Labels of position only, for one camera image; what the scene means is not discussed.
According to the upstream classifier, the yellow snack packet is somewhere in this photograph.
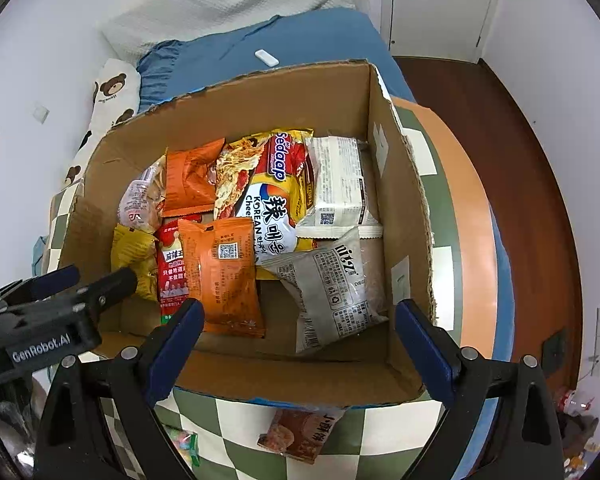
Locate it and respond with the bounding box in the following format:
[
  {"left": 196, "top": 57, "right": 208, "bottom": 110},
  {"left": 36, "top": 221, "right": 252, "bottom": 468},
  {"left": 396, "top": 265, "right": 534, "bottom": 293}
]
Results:
[{"left": 110, "top": 224, "right": 158, "bottom": 302}]

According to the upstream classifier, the red spicy strip packet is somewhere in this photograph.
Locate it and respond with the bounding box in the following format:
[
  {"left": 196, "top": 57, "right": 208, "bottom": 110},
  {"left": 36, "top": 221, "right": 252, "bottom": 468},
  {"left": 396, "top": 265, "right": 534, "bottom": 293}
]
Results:
[{"left": 157, "top": 219, "right": 188, "bottom": 324}]

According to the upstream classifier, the colourful candy ball bag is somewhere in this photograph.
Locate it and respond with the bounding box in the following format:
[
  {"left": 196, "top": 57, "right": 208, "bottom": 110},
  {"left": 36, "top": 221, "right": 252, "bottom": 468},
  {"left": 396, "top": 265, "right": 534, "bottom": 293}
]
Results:
[{"left": 163, "top": 425, "right": 200, "bottom": 469}]

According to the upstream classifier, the clear yellow-edged snack bag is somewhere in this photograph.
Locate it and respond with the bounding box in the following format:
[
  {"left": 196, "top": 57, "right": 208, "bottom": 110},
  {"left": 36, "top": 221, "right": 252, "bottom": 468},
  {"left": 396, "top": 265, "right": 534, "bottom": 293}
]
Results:
[{"left": 118, "top": 155, "right": 166, "bottom": 234}]

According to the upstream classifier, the orange pinched snack packet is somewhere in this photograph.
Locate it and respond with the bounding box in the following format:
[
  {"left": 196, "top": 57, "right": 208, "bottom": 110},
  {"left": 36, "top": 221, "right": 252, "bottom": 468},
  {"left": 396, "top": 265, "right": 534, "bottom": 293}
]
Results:
[{"left": 162, "top": 138, "right": 225, "bottom": 218}]

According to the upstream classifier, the brown walnut snack packet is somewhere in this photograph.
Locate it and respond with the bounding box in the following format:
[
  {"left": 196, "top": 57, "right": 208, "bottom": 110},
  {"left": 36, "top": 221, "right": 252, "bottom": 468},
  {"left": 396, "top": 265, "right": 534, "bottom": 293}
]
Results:
[{"left": 258, "top": 408, "right": 346, "bottom": 465}]

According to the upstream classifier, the yellow red instant noodle packet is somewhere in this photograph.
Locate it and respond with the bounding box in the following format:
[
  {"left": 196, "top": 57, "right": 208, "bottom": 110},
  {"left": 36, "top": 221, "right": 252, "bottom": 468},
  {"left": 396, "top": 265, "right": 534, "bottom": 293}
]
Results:
[{"left": 213, "top": 129, "right": 314, "bottom": 280}]

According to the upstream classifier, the silver grey snack packet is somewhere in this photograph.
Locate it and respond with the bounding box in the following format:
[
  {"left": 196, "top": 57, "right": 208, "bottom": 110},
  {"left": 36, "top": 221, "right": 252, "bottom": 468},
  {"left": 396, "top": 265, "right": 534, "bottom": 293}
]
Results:
[{"left": 262, "top": 228, "right": 388, "bottom": 356}]

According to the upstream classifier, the white wafer biscuit packet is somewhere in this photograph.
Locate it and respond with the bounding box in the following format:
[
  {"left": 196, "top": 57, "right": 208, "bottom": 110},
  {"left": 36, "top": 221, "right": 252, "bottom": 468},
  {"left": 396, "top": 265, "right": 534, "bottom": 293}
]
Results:
[{"left": 296, "top": 136, "right": 384, "bottom": 240}]

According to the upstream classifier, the clutter pile on floor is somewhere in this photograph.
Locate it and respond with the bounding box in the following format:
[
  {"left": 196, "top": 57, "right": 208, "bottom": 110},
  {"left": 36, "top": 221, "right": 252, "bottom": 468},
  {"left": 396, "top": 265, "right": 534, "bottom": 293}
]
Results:
[{"left": 554, "top": 387, "right": 600, "bottom": 479}]

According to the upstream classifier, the green white checkered mat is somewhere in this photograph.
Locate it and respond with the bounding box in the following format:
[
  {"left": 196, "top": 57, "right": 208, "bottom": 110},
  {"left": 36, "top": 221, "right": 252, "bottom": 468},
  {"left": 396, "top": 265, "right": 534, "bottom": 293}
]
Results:
[{"left": 50, "top": 88, "right": 502, "bottom": 479}]

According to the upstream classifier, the teddy bear print blanket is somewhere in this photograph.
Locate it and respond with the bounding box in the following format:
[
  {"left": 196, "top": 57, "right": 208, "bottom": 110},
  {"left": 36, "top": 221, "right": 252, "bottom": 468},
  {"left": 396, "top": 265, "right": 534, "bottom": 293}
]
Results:
[{"left": 64, "top": 58, "right": 140, "bottom": 188}]

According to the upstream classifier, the cardboard milk box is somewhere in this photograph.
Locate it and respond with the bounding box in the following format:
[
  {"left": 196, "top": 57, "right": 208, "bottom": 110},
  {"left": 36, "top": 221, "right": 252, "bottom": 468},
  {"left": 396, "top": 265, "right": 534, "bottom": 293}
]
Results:
[{"left": 59, "top": 62, "right": 434, "bottom": 406}]

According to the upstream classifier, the white remote on bed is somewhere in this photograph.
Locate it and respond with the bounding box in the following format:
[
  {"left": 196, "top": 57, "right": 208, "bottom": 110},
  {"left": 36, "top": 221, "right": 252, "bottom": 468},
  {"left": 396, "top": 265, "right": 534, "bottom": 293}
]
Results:
[{"left": 254, "top": 49, "right": 279, "bottom": 68}]

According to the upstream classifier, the blue bed sheet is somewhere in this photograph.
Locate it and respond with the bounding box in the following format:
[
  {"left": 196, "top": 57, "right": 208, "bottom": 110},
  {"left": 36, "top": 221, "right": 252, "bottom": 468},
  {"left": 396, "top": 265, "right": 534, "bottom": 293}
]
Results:
[{"left": 134, "top": 6, "right": 516, "bottom": 480}]

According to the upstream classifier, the grey white pillow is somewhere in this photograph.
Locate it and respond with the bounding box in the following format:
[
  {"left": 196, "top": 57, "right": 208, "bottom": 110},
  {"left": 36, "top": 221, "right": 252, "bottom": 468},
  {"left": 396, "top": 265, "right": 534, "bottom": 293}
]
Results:
[{"left": 100, "top": 0, "right": 355, "bottom": 63}]

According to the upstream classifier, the white door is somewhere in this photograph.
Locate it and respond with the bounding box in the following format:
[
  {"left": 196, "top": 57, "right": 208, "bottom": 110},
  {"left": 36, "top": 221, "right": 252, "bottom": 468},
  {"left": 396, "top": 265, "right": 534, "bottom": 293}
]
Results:
[{"left": 380, "top": 0, "right": 498, "bottom": 63}]

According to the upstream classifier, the wall light switch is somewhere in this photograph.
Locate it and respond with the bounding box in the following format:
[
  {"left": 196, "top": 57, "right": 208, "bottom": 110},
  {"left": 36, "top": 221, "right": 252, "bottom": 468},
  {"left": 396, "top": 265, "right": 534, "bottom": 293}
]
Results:
[{"left": 32, "top": 104, "right": 50, "bottom": 125}]

